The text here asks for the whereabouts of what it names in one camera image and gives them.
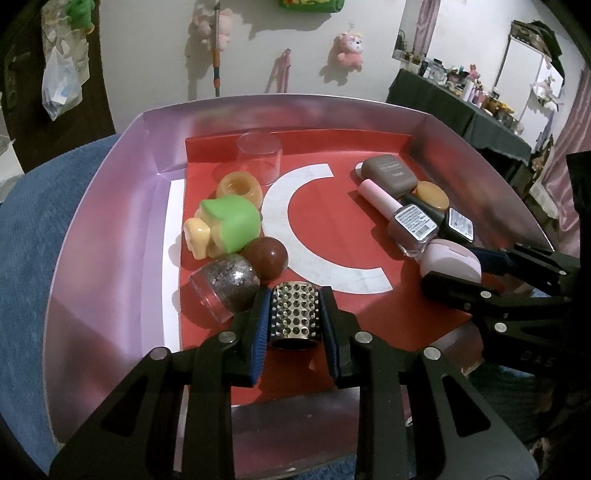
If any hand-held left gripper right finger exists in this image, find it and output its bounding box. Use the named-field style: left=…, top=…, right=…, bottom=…
left=318, top=285, right=539, bottom=480

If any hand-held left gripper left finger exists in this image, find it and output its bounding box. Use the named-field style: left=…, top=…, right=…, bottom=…
left=48, top=286, right=273, bottom=480

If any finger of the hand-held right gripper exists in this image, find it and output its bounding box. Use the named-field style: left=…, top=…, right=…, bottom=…
left=472, top=244, right=581, bottom=296
left=421, top=271, right=572, bottom=320

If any lilac egg-shaped case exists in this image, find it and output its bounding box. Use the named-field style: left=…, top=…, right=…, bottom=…
left=418, top=239, right=483, bottom=283

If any studded metal cylinder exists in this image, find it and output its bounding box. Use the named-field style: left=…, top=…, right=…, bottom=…
left=268, top=280, right=324, bottom=352

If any dark nail polish bottle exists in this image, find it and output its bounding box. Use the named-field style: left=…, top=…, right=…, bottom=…
left=402, top=191, right=476, bottom=245

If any glitter dome jar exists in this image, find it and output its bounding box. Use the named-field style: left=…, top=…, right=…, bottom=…
left=189, top=254, right=262, bottom=321

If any pink cap nail polish bottle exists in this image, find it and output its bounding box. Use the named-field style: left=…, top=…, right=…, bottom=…
left=358, top=179, right=439, bottom=257

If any brown glossy ball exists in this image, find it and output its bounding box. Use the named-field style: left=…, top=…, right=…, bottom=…
left=242, top=236, right=289, bottom=282

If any amber round cap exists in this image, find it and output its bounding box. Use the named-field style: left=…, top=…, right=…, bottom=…
left=412, top=181, right=451, bottom=212

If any green turtle toy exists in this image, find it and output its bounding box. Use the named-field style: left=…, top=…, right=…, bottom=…
left=182, top=195, right=262, bottom=260

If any taupe eyeshadow case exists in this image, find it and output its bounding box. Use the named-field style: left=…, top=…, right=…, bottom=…
left=360, top=155, right=419, bottom=195

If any amber ring-shaped jar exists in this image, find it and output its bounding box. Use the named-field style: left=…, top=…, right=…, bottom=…
left=217, top=172, right=263, bottom=206

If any purple cardboard box red lining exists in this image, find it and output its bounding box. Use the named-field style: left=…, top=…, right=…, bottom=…
left=41, top=93, right=557, bottom=476

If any clear plastic cup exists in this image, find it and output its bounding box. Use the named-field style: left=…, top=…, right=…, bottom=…
left=236, top=131, right=283, bottom=188

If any table with dark cloth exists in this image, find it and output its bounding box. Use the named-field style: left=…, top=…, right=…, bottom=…
left=385, top=68, right=533, bottom=164

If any pink curtain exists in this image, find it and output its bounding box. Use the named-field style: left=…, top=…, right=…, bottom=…
left=531, top=60, right=591, bottom=259

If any white pink hanging ornament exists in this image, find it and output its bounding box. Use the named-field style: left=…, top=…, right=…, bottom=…
left=531, top=74, right=561, bottom=112

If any row of cosmetic bottles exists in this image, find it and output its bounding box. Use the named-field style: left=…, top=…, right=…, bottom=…
left=399, top=51, right=525, bottom=134

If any white tall cabinet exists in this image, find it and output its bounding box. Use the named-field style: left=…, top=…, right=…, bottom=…
left=492, top=19, right=566, bottom=139

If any pink plush pig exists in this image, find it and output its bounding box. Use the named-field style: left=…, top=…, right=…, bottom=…
left=328, top=31, right=365, bottom=72

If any long thin stick tool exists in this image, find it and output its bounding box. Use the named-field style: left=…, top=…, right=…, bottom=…
left=212, top=0, right=222, bottom=97

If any dark wooden door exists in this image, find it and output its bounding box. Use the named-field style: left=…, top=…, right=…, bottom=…
left=0, top=0, right=116, bottom=174

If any green tote bag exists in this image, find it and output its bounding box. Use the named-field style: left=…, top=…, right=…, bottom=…
left=277, top=0, right=345, bottom=14

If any pink plush bear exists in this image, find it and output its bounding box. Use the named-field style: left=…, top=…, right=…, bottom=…
left=190, top=0, right=236, bottom=51

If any clear plastic bag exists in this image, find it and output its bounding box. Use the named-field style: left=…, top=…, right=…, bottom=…
left=41, top=46, right=84, bottom=121

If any green plush toy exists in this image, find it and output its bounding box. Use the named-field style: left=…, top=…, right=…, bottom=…
left=65, top=0, right=97, bottom=34

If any crumpled clear plastic wrap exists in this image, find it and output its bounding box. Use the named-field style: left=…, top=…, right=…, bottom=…
left=41, top=0, right=93, bottom=70

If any wall mirror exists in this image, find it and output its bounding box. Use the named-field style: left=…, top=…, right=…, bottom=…
left=392, top=0, right=439, bottom=63

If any small pink wall hanger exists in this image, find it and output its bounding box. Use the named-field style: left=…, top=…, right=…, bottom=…
left=265, top=47, right=291, bottom=95

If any door handle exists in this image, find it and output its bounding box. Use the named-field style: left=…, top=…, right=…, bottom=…
left=2, top=48, right=24, bottom=109

